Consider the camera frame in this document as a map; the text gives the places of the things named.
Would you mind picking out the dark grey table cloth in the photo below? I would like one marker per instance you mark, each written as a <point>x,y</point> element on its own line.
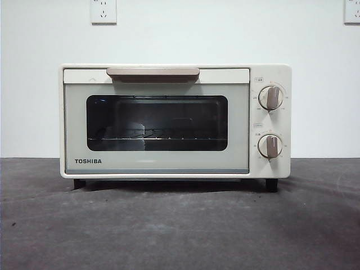
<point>180,230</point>

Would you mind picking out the beige oven knob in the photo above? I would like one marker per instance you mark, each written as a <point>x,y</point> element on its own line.
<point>270,146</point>
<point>271,97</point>

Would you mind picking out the white wall socket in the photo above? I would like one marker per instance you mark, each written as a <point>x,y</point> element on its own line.
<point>103,11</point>
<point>353,11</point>

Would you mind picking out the white Toshiba toaster oven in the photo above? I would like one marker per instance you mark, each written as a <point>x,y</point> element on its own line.
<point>270,73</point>

